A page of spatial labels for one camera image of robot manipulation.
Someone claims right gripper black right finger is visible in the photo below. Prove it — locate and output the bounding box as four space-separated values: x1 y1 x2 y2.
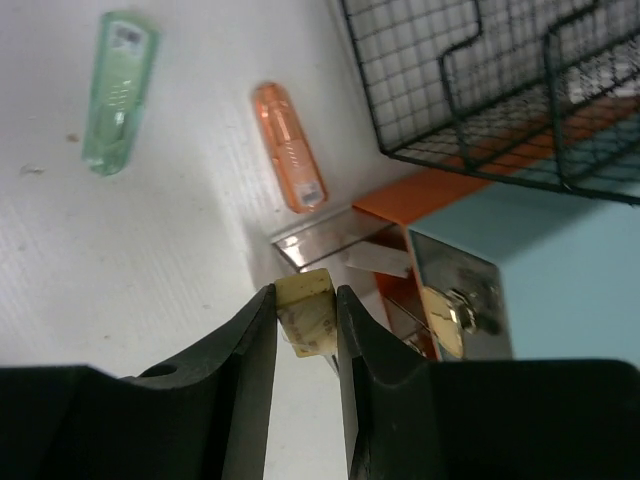
336 286 639 479

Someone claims green highlighter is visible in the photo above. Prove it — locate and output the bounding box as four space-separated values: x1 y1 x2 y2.
82 10 160 176

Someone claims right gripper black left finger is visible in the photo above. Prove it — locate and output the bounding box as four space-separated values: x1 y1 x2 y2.
1 285 277 479

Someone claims orange highlighter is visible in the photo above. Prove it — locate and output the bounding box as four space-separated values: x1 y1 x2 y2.
252 82 328 214

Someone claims black wire mesh organizer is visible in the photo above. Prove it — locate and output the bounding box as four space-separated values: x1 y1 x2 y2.
340 1 639 205

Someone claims teal and orange drawer box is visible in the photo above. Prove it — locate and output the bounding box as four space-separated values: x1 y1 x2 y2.
269 94 640 371

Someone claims small wooden block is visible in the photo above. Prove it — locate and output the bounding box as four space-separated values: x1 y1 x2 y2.
274 268 337 358

